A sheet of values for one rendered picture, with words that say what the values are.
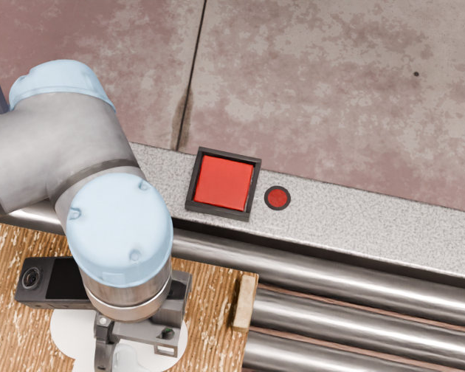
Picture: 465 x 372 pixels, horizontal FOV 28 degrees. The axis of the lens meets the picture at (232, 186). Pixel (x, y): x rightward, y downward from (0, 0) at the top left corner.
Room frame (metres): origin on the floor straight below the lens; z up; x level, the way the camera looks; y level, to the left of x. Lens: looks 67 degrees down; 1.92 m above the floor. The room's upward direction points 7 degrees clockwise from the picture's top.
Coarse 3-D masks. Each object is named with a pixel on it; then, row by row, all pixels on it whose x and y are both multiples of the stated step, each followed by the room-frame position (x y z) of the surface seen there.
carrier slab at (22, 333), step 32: (0, 224) 0.34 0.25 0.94; (0, 256) 0.30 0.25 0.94; (32, 256) 0.31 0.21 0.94; (0, 288) 0.27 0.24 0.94; (192, 288) 0.29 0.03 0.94; (224, 288) 0.30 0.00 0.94; (256, 288) 0.30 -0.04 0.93; (0, 320) 0.23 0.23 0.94; (32, 320) 0.24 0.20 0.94; (192, 320) 0.26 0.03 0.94; (224, 320) 0.26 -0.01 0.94; (0, 352) 0.20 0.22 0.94; (32, 352) 0.20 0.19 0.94; (192, 352) 0.22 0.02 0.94; (224, 352) 0.22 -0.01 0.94
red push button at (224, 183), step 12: (204, 156) 0.45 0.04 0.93; (204, 168) 0.44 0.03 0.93; (216, 168) 0.44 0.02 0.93; (228, 168) 0.44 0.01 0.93; (240, 168) 0.44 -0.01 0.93; (252, 168) 0.45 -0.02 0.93; (204, 180) 0.42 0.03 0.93; (216, 180) 0.43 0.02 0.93; (228, 180) 0.43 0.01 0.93; (240, 180) 0.43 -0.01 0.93; (204, 192) 0.41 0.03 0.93; (216, 192) 0.41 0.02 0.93; (228, 192) 0.41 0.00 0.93; (240, 192) 0.41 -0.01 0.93; (216, 204) 0.40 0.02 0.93; (228, 204) 0.40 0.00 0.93; (240, 204) 0.40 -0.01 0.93
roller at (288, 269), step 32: (32, 224) 0.35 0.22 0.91; (192, 256) 0.33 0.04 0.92; (224, 256) 0.34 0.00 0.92; (256, 256) 0.34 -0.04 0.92; (288, 256) 0.35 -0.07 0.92; (288, 288) 0.32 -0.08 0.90; (320, 288) 0.32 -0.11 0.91; (352, 288) 0.32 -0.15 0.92; (384, 288) 0.32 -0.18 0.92; (416, 288) 0.33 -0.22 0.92; (448, 288) 0.33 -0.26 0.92; (448, 320) 0.30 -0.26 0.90
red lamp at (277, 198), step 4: (272, 192) 0.42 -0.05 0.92; (276, 192) 0.43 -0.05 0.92; (280, 192) 0.43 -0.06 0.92; (268, 196) 0.42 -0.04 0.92; (272, 196) 0.42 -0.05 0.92; (276, 196) 0.42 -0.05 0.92; (280, 196) 0.42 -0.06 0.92; (284, 196) 0.42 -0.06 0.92; (272, 200) 0.41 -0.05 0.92; (276, 200) 0.42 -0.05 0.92; (280, 200) 0.42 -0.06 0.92; (284, 200) 0.42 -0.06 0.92; (272, 204) 0.41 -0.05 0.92; (276, 204) 0.41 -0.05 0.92; (280, 204) 0.41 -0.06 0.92
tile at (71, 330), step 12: (60, 312) 0.25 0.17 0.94; (72, 312) 0.25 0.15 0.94; (84, 312) 0.25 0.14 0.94; (96, 312) 0.25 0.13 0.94; (60, 324) 0.23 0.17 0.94; (72, 324) 0.23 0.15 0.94; (84, 324) 0.24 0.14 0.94; (60, 336) 0.22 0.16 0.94; (72, 336) 0.22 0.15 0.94; (84, 336) 0.22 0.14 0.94; (180, 336) 0.23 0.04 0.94; (60, 348) 0.21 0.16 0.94; (72, 348) 0.21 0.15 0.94; (84, 348) 0.21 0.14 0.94; (144, 348) 0.22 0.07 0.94; (168, 348) 0.22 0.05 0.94; (180, 348) 0.22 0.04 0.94; (84, 360) 0.20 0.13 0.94; (144, 360) 0.20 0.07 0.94; (156, 360) 0.21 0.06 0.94; (168, 360) 0.21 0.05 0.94
